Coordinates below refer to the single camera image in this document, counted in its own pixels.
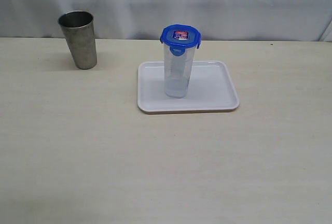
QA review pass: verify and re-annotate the clear plastic container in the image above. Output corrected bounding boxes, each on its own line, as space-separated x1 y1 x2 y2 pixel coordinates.
163 44 196 99

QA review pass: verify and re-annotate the stainless steel cup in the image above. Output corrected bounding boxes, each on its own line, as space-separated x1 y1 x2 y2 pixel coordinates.
58 11 97 69

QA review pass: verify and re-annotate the blue plastic lid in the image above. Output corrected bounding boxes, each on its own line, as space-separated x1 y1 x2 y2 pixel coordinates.
160 24 201 57

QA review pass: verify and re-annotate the white rectangular tray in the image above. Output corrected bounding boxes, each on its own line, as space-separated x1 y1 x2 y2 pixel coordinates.
137 61 240 114

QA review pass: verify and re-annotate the white backdrop curtain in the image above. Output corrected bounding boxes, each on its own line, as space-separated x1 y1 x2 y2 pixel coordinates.
1 0 331 41

